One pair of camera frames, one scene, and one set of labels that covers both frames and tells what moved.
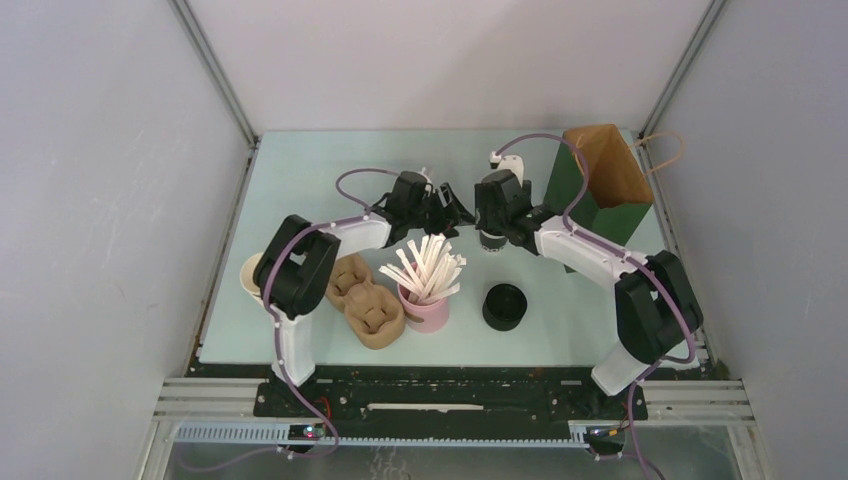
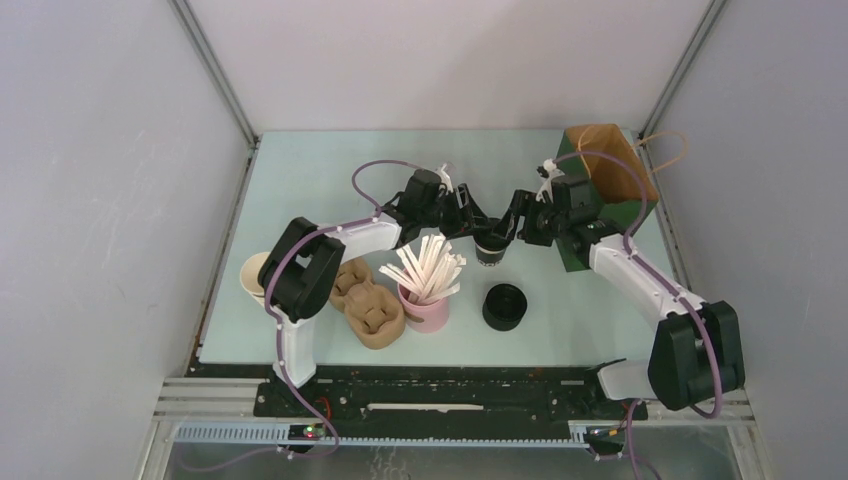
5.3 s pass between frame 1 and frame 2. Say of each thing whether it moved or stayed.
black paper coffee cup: moved
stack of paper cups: stayed
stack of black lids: stayed
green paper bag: stayed
